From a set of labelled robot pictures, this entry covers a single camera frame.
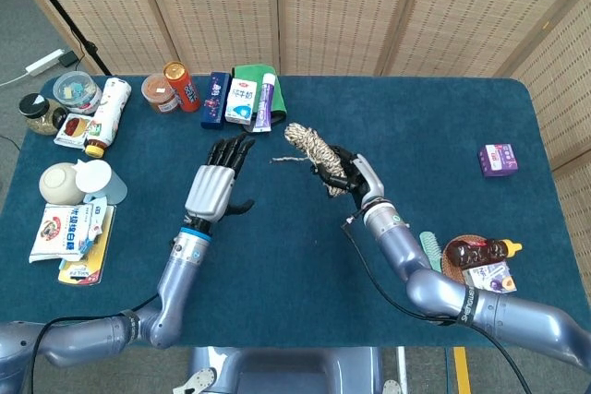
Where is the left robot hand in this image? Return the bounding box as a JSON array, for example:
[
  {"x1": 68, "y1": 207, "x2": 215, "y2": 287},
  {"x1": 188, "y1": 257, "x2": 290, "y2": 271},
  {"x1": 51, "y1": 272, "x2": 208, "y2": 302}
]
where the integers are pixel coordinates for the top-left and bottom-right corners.
[{"x1": 184, "y1": 132, "x2": 257, "y2": 232}]

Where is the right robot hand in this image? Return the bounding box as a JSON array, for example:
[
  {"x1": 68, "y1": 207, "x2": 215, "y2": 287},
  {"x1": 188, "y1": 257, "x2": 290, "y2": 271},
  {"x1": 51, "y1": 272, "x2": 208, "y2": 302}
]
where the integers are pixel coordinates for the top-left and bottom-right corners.
[{"x1": 309, "y1": 144, "x2": 385, "y2": 210}]

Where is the speckled beige rope bundle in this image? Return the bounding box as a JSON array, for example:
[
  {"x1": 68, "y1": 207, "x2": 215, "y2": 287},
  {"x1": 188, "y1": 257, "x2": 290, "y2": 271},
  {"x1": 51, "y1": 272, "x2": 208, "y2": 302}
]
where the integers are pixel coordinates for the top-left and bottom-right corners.
[{"x1": 270, "y1": 122, "x2": 348, "y2": 197}]

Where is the mint green plastic hairbrush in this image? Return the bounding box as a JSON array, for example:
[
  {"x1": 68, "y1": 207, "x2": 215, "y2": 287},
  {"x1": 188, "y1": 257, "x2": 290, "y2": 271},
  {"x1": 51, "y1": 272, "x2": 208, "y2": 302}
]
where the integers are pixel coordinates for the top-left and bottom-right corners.
[{"x1": 418, "y1": 231, "x2": 444, "y2": 274}]

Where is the dark blue box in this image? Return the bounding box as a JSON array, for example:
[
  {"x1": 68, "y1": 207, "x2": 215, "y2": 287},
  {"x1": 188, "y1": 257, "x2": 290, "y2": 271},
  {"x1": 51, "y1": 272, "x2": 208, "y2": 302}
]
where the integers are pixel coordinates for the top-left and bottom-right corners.
[{"x1": 200, "y1": 71, "x2": 232, "y2": 130}]

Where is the white milk carton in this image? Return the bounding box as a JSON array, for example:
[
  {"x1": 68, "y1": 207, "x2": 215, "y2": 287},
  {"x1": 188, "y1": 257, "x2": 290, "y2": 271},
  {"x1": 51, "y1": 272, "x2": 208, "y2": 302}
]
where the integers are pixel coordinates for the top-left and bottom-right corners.
[{"x1": 224, "y1": 78, "x2": 259, "y2": 126}]

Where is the purple toothpaste tube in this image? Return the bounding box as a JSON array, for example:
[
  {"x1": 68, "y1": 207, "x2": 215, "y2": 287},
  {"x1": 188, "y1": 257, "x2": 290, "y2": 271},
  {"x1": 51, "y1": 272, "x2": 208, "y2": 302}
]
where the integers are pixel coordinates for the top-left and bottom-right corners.
[{"x1": 252, "y1": 72, "x2": 277, "y2": 133}]

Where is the orange drink can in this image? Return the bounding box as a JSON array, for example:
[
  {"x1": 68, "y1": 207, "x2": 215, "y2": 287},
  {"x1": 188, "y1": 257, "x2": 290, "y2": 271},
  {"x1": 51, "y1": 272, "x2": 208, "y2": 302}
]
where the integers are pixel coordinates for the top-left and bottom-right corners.
[{"x1": 163, "y1": 60, "x2": 202, "y2": 113}]

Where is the light blue cup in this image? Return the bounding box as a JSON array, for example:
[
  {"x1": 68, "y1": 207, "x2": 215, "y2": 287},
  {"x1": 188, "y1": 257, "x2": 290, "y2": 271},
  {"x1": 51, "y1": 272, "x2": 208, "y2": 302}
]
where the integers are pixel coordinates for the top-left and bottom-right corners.
[{"x1": 75, "y1": 159, "x2": 128, "y2": 206}]

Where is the orange sauce plastic jar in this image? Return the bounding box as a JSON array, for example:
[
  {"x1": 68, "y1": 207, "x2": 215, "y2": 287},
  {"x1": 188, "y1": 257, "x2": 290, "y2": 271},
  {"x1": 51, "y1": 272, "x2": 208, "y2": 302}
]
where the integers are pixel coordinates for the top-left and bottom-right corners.
[{"x1": 140, "y1": 73, "x2": 180, "y2": 114}]

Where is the blue table carpet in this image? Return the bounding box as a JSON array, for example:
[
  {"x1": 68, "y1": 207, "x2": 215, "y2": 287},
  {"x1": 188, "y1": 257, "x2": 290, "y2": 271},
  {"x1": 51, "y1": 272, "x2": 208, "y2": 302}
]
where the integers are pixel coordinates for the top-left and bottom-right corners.
[{"x1": 0, "y1": 74, "x2": 585, "y2": 349}]

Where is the small white blue packet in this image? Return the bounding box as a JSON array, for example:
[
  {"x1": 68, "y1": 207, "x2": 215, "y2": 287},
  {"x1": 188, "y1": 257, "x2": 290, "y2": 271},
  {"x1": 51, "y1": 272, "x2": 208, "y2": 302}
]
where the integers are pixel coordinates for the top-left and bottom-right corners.
[{"x1": 85, "y1": 197, "x2": 110, "y2": 247}]

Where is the green cloth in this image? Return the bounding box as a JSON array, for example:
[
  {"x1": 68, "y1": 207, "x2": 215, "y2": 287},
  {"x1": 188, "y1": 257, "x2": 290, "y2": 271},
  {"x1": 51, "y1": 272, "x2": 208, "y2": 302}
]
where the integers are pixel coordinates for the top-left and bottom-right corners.
[{"x1": 230, "y1": 63, "x2": 288, "y2": 124}]

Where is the round brown woven coaster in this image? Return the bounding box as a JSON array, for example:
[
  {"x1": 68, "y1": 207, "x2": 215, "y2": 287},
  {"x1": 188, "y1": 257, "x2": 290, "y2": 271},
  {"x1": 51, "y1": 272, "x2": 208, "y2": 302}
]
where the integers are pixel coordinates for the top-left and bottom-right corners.
[{"x1": 441, "y1": 234, "x2": 490, "y2": 283}]

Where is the yellow nail clipper card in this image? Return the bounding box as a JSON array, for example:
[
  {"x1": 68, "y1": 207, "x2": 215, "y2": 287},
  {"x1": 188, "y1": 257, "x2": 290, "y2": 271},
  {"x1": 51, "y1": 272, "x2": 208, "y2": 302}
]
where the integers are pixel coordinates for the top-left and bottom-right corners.
[{"x1": 57, "y1": 204, "x2": 116, "y2": 287}]

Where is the white printed bottle yellow cap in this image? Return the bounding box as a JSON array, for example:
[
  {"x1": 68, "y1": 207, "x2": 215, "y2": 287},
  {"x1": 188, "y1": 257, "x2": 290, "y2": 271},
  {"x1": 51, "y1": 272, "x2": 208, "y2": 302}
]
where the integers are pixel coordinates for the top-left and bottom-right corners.
[{"x1": 82, "y1": 78, "x2": 133, "y2": 159}]

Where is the brown syrup bottle yellow cap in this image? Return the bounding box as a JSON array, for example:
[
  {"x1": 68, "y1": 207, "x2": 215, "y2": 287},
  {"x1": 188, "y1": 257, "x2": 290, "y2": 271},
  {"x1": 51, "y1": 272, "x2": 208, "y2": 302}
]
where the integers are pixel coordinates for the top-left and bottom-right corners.
[{"x1": 445, "y1": 237, "x2": 524, "y2": 269}]

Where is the small purple box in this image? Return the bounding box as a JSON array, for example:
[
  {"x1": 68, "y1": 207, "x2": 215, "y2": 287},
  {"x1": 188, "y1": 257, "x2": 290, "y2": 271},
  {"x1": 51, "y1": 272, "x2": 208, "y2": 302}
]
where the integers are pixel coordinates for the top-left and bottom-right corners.
[{"x1": 477, "y1": 143, "x2": 519, "y2": 178}]

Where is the white red snack packet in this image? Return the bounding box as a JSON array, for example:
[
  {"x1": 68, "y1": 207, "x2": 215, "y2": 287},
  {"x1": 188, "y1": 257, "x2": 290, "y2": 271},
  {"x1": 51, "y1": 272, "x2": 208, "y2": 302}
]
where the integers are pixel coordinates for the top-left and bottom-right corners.
[{"x1": 54, "y1": 112, "x2": 93, "y2": 149}]

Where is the beige bowl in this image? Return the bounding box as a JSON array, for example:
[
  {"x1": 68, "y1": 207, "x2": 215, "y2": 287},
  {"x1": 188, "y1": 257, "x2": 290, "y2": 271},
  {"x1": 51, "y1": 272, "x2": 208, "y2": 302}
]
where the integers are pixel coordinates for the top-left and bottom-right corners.
[{"x1": 38, "y1": 161, "x2": 83, "y2": 206}]

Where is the white printed bag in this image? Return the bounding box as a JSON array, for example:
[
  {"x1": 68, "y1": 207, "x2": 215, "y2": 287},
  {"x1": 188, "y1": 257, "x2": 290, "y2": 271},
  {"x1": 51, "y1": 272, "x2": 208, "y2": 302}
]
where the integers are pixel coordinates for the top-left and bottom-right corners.
[{"x1": 29, "y1": 203, "x2": 96, "y2": 264}]

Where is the small purple juice carton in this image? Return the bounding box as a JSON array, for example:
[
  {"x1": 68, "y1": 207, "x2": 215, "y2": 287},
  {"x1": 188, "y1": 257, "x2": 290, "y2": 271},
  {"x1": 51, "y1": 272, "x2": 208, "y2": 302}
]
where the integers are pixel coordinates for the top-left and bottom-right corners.
[{"x1": 461, "y1": 260, "x2": 518, "y2": 295}]

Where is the clear tub with clips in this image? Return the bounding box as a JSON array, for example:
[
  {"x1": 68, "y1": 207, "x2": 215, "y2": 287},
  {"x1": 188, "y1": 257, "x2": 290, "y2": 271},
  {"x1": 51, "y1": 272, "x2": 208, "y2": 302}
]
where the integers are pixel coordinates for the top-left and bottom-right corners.
[{"x1": 52, "y1": 70, "x2": 103, "y2": 115}]

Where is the bamboo folding screen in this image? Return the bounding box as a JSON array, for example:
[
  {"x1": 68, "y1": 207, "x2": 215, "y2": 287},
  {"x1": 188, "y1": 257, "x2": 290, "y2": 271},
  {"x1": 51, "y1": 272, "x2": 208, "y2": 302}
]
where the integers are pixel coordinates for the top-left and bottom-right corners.
[
  {"x1": 493, "y1": 0, "x2": 591, "y2": 284},
  {"x1": 0, "y1": 0, "x2": 591, "y2": 78}
]

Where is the glass jar black lid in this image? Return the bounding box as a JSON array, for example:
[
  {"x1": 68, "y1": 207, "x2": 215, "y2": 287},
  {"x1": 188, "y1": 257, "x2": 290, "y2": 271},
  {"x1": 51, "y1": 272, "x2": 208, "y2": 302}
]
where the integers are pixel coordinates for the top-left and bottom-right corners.
[{"x1": 18, "y1": 93, "x2": 69, "y2": 137}]

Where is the grey blue robot torso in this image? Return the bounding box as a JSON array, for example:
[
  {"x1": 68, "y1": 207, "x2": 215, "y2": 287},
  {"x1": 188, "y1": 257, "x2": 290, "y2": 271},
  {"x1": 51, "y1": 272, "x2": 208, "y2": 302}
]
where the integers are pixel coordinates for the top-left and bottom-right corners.
[{"x1": 173, "y1": 346, "x2": 403, "y2": 394}]

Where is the white power strip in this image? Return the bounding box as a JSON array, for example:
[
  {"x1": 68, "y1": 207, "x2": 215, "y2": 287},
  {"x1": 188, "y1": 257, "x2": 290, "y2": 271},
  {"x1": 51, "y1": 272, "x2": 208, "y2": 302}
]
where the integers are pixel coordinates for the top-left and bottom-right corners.
[{"x1": 25, "y1": 48, "x2": 65, "y2": 76}]

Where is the black tripod stand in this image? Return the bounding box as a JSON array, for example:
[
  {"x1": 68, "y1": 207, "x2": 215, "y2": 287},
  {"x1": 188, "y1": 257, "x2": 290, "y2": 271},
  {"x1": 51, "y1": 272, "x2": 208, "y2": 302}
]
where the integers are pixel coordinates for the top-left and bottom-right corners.
[{"x1": 11, "y1": 0, "x2": 112, "y2": 76}]

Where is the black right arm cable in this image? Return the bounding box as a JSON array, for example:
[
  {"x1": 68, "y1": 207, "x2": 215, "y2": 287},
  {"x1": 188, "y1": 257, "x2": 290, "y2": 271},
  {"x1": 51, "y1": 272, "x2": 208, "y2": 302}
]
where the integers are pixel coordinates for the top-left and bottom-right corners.
[{"x1": 341, "y1": 216, "x2": 535, "y2": 394}]

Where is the white power cable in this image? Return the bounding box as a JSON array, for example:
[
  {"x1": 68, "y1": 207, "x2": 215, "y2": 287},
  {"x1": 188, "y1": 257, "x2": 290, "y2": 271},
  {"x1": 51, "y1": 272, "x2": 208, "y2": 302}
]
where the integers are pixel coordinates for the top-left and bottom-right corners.
[{"x1": 0, "y1": 71, "x2": 30, "y2": 90}]

